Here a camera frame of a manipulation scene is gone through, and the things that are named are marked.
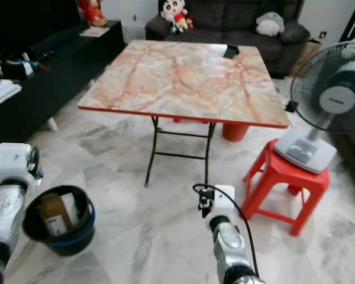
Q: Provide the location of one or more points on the dark grey cushion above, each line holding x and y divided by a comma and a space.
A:
296, 32

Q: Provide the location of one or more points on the dark grey sofa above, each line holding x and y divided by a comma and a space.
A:
231, 22

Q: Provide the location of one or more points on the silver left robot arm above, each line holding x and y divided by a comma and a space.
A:
3, 207

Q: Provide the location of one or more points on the pink printed booklet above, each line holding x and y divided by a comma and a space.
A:
94, 32

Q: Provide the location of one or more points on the red figurine doll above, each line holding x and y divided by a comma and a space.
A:
92, 12

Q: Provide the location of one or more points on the small black flat object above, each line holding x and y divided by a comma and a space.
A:
231, 51

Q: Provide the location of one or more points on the white paper stack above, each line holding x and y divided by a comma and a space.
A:
3, 93

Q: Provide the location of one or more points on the black rubbish bin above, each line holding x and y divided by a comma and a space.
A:
68, 239

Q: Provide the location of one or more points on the small white side stand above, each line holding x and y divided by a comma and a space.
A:
132, 31

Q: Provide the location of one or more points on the grey round plush toy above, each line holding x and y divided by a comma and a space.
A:
270, 25

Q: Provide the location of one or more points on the brown cardboard box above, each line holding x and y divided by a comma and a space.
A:
54, 214

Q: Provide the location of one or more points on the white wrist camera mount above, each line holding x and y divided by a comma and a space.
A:
12, 158
222, 201

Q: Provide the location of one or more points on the wall power socket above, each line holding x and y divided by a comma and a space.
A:
323, 34

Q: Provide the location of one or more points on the grey electric fan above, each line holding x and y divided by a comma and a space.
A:
334, 97

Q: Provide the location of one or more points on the red plastic bucket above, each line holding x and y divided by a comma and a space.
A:
235, 131

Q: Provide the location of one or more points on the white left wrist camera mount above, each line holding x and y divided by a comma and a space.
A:
12, 158

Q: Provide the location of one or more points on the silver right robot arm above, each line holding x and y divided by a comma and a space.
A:
231, 245

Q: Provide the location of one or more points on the red plastic stool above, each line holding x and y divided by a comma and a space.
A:
281, 173

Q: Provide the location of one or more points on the marble pattern folding table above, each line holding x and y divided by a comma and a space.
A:
183, 80

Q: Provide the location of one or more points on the large brown cardboard carton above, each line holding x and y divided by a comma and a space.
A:
306, 56

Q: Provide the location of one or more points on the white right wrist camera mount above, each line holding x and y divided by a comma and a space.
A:
222, 201

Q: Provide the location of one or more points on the long black cabinet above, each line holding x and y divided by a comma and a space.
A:
59, 83

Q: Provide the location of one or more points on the cartoon boy plush doll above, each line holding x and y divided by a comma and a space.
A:
176, 13

